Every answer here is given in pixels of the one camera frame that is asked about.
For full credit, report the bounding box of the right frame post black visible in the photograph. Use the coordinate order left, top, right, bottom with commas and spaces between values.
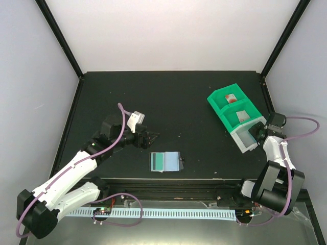
261, 0, 310, 79

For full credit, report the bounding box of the green bin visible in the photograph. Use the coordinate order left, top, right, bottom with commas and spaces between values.
207, 83, 248, 115
220, 100, 262, 132

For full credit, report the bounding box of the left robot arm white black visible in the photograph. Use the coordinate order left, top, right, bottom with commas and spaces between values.
16, 112, 159, 239

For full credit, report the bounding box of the black aluminium rail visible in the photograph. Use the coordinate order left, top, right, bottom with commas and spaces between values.
38, 178, 310, 202

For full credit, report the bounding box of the right controller board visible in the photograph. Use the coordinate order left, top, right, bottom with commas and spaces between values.
235, 209, 262, 217

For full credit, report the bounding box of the left frame post black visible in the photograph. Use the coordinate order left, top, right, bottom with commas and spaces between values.
35, 0, 83, 79

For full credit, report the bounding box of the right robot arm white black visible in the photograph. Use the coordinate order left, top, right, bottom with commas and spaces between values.
231, 112, 305, 216

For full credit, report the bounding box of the white card black stripe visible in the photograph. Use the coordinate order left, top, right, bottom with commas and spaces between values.
236, 110, 250, 123

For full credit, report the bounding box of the left controller board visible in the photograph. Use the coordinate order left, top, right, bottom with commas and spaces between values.
93, 207, 111, 215

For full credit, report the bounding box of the purple cable loop front right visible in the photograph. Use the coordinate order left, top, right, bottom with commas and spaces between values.
235, 208, 281, 227

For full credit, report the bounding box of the white slotted cable duct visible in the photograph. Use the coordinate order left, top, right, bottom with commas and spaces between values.
67, 207, 236, 221

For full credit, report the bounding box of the purple cable loop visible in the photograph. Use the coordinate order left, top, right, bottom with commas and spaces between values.
92, 192, 145, 227
235, 208, 281, 227

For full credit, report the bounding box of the black card holder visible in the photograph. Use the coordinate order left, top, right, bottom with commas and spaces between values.
150, 152, 184, 173

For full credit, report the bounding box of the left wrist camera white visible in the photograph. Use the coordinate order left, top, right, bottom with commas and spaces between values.
127, 111, 145, 133

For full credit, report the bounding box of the purple cable loop front left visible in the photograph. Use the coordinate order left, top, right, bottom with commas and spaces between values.
92, 192, 145, 227

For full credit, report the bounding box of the green bin middle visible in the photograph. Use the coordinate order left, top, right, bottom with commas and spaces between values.
220, 100, 262, 132

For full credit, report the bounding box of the white translucent bin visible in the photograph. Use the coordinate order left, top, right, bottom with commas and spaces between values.
230, 116, 266, 153

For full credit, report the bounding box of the red white card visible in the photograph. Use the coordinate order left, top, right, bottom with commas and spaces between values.
225, 93, 238, 104

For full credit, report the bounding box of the frame post black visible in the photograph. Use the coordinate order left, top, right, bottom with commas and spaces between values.
35, 0, 83, 79
261, 0, 310, 79

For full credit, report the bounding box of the green bin far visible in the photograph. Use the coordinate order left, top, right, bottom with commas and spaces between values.
207, 83, 248, 115

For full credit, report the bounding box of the controller board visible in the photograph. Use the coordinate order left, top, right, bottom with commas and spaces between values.
93, 207, 111, 215
235, 209, 262, 217

